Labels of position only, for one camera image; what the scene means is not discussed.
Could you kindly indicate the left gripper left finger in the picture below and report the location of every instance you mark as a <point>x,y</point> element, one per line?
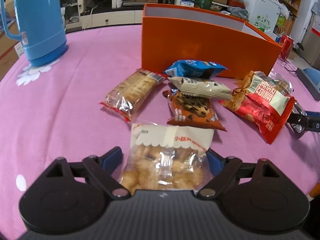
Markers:
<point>99,173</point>

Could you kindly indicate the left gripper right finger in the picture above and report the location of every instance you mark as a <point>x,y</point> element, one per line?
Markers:
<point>224,172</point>

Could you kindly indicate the clear bag of small cookies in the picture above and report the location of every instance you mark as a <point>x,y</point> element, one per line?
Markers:
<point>167,158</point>

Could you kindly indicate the red peanut snack bag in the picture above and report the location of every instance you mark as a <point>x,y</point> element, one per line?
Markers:
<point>259,101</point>

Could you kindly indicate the blue chair seat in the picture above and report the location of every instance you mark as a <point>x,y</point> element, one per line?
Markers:
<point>313,75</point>

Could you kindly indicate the eyeglasses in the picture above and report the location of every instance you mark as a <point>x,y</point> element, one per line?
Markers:
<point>286,64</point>

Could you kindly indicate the brown chocolate cookie pack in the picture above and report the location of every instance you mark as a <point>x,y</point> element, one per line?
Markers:
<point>191,111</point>

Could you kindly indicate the silver foil biscuit pack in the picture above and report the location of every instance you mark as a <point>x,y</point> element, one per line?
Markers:
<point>129,95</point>

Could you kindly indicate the red soda can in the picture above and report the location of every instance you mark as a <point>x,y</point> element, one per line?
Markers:
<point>286,43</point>

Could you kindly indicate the cream wafer bar pack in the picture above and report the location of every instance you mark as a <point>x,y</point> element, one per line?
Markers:
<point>201,88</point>

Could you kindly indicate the blue snack pack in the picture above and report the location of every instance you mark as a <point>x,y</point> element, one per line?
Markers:
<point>194,69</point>

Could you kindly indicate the white chest freezer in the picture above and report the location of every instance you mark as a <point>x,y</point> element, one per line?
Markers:
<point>263,14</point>

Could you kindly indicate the orange storage box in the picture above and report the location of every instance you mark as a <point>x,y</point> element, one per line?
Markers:
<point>173,32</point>

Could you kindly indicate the blue thermos jug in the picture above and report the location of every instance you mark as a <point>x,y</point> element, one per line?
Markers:
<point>41,30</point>

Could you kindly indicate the white TV cabinet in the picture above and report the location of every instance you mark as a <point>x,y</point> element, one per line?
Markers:
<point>111,18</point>

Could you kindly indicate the large cardboard box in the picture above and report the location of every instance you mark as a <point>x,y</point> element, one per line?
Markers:
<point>8,54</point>

